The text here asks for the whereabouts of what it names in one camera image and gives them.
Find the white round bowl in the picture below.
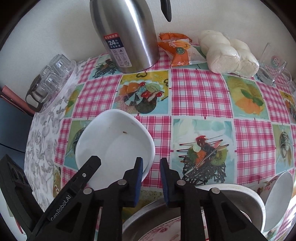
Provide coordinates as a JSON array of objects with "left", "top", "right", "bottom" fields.
[{"left": 260, "top": 171, "right": 293, "bottom": 232}]

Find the white square ceramic bowl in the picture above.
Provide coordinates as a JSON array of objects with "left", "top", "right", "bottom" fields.
[{"left": 75, "top": 109, "right": 156, "bottom": 190}]

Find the red rimmed patterned bowl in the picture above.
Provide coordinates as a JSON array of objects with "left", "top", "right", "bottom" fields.
[{"left": 196, "top": 183, "right": 266, "bottom": 232}]

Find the grey metal round tray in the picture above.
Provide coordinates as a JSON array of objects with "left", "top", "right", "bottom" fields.
[{"left": 122, "top": 198, "right": 181, "bottom": 240}]

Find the floral pink rimmed plate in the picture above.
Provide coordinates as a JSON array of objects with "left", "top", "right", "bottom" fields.
[{"left": 138, "top": 216, "right": 250, "bottom": 241}]

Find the checkered fruit pattern tablecloth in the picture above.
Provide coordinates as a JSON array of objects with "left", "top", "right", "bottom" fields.
[{"left": 53, "top": 51, "right": 295, "bottom": 195}]

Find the white round tray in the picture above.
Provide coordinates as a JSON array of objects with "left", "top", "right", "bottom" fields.
[{"left": 39, "top": 60, "right": 77, "bottom": 113}]

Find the clear drinking glass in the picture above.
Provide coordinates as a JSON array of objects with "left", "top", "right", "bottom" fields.
[
  {"left": 40, "top": 66, "right": 62, "bottom": 95},
  {"left": 49, "top": 54, "right": 73, "bottom": 77}
]

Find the clear glass mug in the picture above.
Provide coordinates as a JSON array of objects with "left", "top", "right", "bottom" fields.
[{"left": 256, "top": 43, "right": 292, "bottom": 86}]

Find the bag of white buns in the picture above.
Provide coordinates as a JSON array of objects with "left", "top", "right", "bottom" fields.
[{"left": 198, "top": 30, "right": 259, "bottom": 78}]

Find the orange snack packet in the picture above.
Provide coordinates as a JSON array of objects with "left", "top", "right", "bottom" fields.
[{"left": 158, "top": 33, "right": 206, "bottom": 67}]

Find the stainless steel thermos jug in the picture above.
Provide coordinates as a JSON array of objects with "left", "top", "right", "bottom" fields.
[{"left": 90, "top": 0, "right": 159, "bottom": 73}]

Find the glass teapot brown handle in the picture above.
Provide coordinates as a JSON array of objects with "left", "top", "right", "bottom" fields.
[{"left": 25, "top": 74, "right": 49, "bottom": 113}]

